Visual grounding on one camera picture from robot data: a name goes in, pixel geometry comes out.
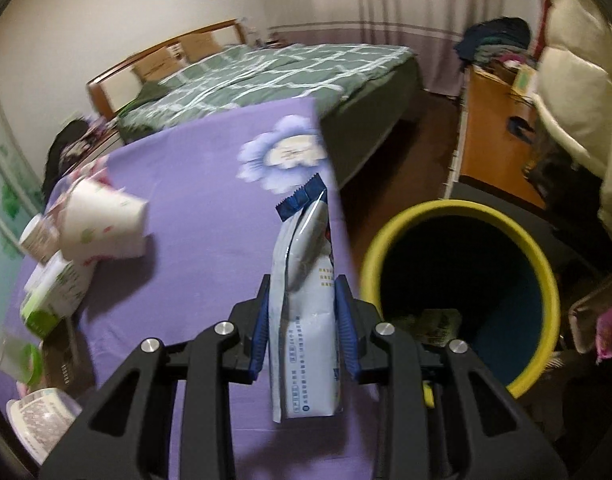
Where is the dark brown packet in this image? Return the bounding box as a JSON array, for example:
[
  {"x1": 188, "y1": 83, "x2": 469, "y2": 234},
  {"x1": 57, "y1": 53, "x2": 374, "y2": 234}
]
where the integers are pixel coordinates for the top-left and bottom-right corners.
[{"x1": 41, "y1": 317, "x2": 94, "y2": 392}]

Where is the white bowl with printed lid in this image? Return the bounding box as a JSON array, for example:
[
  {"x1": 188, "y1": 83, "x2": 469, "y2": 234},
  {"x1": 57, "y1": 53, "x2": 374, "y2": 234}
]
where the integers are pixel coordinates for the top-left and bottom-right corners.
[{"x1": 6, "y1": 387, "x2": 83, "y2": 466}]

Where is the white and blue snack packet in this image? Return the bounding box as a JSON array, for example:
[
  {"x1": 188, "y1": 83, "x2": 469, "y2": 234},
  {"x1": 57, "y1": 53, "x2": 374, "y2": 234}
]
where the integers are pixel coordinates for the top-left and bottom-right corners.
[{"x1": 268, "y1": 173, "x2": 347, "y2": 423}]

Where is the white puffer jacket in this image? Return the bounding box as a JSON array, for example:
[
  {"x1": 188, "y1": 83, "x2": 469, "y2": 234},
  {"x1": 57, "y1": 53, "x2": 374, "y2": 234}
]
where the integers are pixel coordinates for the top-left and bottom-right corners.
[{"x1": 533, "y1": 0, "x2": 612, "y2": 248}]

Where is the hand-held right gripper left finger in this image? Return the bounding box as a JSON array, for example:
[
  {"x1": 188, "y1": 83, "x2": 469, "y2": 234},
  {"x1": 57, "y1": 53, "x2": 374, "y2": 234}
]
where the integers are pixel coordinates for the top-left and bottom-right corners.
[{"x1": 38, "y1": 274, "x2": 271, "y2": 480}]

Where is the wooden desk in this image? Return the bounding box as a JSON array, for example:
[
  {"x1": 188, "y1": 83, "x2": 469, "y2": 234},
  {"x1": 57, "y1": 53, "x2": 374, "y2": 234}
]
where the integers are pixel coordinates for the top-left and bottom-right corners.
[{"x1": 443, "y1": 65, "x2": 549, "y2": 211}]

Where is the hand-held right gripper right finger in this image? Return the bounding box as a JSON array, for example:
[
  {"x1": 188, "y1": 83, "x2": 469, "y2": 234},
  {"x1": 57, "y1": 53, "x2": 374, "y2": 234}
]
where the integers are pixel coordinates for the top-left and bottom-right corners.
[{"x1": 335, "y1": 275, "x2": 569, "y2": 480}]

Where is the wooden bed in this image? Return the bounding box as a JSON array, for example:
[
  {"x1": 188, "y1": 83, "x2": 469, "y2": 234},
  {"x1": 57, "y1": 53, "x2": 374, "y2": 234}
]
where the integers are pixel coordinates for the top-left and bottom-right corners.
[{"x1": 86, "y1": 19, "x2": 424, "y2": 193}]

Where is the clear plastic cup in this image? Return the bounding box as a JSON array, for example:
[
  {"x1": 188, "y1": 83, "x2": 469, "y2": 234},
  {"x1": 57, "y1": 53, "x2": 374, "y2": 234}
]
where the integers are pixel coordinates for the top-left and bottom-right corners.
[{"x1": 0, "y1": 332, "x2": 44, "y2": 387}]

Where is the green plaid quilt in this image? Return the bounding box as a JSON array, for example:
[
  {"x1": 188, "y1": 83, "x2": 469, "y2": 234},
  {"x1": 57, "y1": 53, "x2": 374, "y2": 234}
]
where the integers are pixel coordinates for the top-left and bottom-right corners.
[{"x1": 117, "y1": 42, "x2": 419, "y2": 143}]

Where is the beige bag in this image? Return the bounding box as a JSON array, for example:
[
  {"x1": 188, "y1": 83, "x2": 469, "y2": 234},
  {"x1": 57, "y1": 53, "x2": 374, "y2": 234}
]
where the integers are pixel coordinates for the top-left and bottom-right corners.
[{"x1": 568, "y1": 272, "x2": 612, "y2": 356}]

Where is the pile of folded clothes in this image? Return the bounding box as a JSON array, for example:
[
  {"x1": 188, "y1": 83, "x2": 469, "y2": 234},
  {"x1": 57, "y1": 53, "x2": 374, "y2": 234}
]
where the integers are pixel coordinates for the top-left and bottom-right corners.
[{"x1": 455, "y1": 17, "x2": 534, "y2": 66}]

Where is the white and mauve curtain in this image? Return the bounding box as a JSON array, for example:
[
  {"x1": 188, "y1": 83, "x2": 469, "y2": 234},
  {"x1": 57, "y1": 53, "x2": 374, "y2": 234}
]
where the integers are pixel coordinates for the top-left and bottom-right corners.
[{"x1": 258, "y1": 0, "x2": 551, "y2": 96}]

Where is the small white cup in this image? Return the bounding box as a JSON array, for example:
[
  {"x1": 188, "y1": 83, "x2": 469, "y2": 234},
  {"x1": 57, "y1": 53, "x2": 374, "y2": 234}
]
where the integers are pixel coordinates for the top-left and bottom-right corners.
[{"x1": 18, "y1": 214, "x2": 62, "y2": 263}]

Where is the black clothes heap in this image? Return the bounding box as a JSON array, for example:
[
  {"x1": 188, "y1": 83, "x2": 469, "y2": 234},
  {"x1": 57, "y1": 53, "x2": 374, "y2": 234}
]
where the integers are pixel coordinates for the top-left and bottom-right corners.
[{"x1": 42, "y1": 119, "x2": 122, "y2": 196}]

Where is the yellow-rimmed blue waste bin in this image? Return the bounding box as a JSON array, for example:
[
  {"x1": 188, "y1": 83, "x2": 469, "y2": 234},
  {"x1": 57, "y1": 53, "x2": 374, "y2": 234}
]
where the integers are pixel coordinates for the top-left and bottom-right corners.
[{"x1": 360, "y1": 200, "x2": 560, "y2": 408}]

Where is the crumpled green wrapper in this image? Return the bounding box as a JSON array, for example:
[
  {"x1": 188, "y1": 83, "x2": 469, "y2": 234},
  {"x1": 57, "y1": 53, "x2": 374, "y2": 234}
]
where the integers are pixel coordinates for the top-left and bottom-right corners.
[{"x1": 386, "y1": 309, "x2": 464, "y2": 348}]

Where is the purple floral tablecloth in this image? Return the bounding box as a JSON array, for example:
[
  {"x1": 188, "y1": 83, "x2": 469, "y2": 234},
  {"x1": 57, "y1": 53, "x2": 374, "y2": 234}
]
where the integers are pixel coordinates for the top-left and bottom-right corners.
[{"x1": 0, "y1": 96, "x2": 359, "y2": 480}]

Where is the green and white container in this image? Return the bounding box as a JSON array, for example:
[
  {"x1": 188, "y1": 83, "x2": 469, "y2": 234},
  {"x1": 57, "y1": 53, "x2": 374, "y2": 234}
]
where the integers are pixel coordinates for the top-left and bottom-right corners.
[{"x1": 20, "y1": 252, "x2": 96, "y2": 339}]

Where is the dark blue cloth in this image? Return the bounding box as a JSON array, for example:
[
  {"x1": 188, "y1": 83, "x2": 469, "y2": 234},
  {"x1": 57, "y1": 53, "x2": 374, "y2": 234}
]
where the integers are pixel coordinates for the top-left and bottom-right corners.
[{"x1": 508, "y1": 117, "x2": 534, "y2": 143}]

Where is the white dotted paper cup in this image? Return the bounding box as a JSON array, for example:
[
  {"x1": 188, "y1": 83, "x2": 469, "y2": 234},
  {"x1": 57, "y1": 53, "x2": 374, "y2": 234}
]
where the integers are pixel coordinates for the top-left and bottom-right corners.
[{"x1": 60, "y1": 178, "x2": 151, "y2": 261}]

